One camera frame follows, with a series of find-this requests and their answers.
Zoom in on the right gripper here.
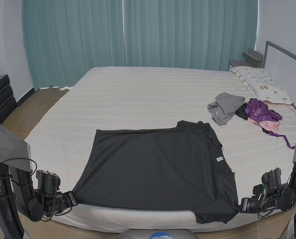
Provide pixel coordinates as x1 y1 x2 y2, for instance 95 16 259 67
239 197 263 213

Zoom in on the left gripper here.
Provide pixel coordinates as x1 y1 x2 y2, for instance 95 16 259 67
52 190 79 213

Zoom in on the black T-shirt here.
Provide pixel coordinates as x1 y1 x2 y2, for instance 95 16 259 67
72 120 239 225

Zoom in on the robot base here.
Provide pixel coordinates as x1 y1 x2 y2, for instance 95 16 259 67
116 229 197 239

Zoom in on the bed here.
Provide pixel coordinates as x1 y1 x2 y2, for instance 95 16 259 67
24 41 296 233

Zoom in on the pink garment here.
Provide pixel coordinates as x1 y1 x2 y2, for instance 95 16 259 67
247 117 280 134

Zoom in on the black shiny garment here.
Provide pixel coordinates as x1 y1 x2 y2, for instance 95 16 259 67
235 103 250 121

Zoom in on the purple satin garment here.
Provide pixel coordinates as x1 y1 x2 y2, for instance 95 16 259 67
245 98 296 149

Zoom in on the grey knit garment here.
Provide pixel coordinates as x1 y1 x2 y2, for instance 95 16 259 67
207 92 246 129

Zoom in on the white printed pillow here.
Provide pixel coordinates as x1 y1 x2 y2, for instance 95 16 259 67
231 66 295 105

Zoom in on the dark grey chest of drawers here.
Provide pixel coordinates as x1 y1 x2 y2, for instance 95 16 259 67
0 74 17 120

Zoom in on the grey bedside table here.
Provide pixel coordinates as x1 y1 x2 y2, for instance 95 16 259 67
229 47 263 71

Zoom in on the blue-green curtain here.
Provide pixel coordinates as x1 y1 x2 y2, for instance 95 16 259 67
123 0 259 72
22 0 126 90

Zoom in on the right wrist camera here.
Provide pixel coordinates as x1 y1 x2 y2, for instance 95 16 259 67
252 184 264 196

